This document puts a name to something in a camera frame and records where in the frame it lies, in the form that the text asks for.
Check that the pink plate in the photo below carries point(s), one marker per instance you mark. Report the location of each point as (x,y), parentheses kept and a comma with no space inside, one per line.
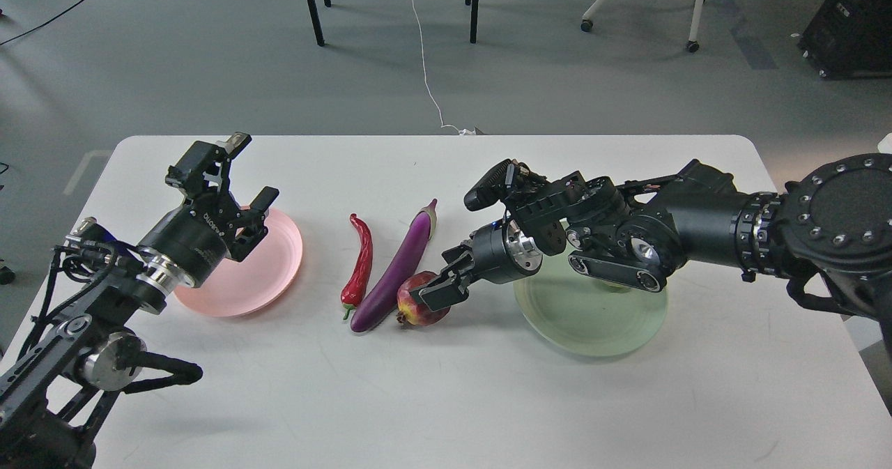
(240,288)

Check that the green plate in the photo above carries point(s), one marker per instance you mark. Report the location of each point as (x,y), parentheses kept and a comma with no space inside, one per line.
(587,316)

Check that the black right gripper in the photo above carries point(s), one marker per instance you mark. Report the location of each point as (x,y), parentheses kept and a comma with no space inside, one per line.
(498,252)

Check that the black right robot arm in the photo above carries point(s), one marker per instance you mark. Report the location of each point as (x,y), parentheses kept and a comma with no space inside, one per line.
(828,235)

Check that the red chili pepper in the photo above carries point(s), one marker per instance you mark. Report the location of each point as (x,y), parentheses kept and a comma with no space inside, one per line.
(355,289)

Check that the purple eggplant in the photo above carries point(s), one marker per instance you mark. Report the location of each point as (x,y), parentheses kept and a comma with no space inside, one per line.
(382,299)

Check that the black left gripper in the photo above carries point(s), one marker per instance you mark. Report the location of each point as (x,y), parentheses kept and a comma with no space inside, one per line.
(198,239)

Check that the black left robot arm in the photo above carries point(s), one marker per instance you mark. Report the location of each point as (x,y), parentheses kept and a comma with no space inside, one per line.
(79,356)

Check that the black equipment case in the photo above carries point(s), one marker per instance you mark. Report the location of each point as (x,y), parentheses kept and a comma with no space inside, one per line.
(849,39)

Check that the red pomegranate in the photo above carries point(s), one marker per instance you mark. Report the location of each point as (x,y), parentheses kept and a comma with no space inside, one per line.
(413,312)

